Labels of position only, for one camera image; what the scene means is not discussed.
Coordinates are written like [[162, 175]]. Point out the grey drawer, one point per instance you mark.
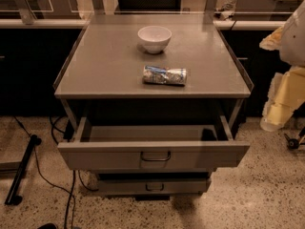
[[134, 187], [151, 149]]

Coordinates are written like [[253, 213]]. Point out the grey metal drawer cabinet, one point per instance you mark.
[[103, 81]]

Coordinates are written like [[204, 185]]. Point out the grey top drawer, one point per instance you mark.
[[151, 149]]

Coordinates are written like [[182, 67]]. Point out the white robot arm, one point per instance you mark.
[[287, 90]]

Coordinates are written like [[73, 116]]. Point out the grey lower drawer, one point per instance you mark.
[[134, 187]]

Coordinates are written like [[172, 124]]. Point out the white ceramic bowl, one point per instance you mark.
[[154, 39]]

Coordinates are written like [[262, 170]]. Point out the black metal floor bar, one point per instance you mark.
[[13, 198]]

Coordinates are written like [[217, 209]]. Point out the crushed silver blue can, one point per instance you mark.
[[164, 76]]

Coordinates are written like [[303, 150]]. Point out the black tripod foot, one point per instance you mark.
[[295, 143]]

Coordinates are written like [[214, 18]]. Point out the yellow foam padded gripper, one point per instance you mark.
[[294, 42]]

